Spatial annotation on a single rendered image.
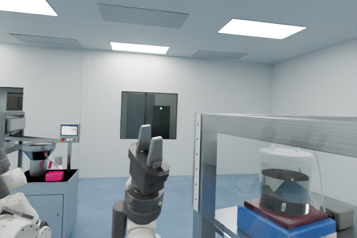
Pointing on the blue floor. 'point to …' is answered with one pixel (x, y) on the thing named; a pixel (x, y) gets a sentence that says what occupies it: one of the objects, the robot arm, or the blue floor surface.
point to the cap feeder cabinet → (53, 200)
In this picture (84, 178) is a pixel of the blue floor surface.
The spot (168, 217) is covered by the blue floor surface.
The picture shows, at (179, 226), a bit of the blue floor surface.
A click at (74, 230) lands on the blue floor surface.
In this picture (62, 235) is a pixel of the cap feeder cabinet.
